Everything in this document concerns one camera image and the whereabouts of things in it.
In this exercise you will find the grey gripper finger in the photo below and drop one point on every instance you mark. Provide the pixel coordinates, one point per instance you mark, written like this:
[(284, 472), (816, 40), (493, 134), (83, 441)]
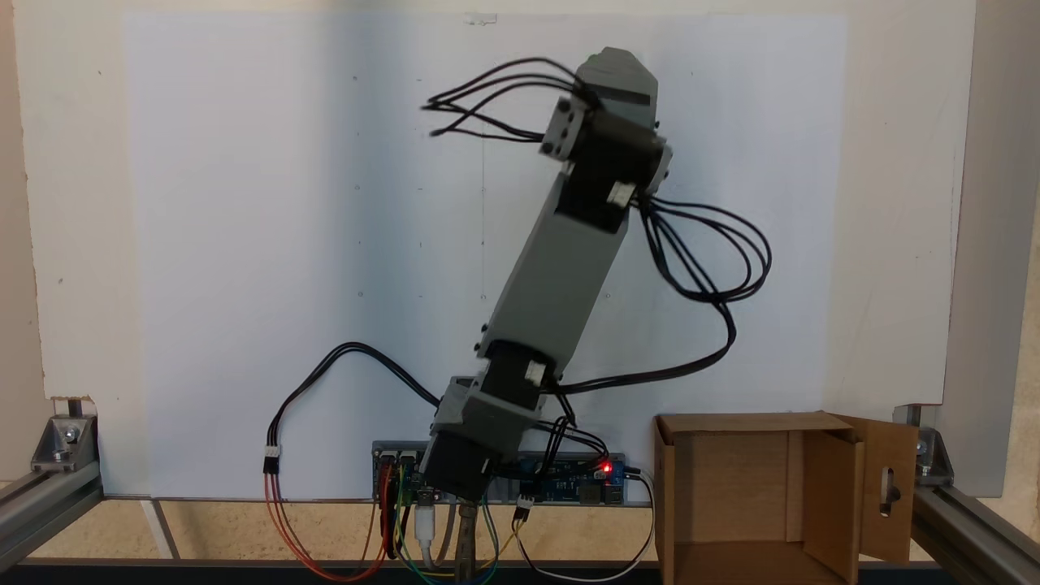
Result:
[(619, 75)]

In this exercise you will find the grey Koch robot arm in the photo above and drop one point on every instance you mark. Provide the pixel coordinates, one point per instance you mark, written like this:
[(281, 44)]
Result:
[(552, 292)]

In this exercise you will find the clear tape piece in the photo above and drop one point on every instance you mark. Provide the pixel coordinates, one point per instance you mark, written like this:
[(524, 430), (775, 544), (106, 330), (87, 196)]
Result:
[(479, 19)]

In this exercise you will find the blue circuit board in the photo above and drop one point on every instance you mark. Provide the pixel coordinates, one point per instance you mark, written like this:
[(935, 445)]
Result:
[(569, 483)]

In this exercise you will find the brown cardboard box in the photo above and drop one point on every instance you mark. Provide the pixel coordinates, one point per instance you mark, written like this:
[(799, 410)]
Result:
[(731, 487)]

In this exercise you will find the white paper sheet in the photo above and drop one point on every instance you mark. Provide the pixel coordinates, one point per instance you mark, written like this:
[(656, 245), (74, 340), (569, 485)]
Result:
[(244, 244)]

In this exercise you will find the circuit board with pin headers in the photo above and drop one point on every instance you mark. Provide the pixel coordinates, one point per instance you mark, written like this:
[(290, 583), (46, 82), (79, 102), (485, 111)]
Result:
[(400, 471)]

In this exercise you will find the white USB plug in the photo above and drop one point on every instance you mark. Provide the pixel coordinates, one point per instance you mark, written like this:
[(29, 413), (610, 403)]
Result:
[(425, 520)]

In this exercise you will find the metal corner bracket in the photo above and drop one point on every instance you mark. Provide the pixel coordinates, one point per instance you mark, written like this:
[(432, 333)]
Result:
[(933, 459), (63, 443)]

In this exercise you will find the aluminium frame rail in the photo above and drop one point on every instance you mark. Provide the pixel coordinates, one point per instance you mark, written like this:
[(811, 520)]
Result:
[(41, 508), (975, 532)]

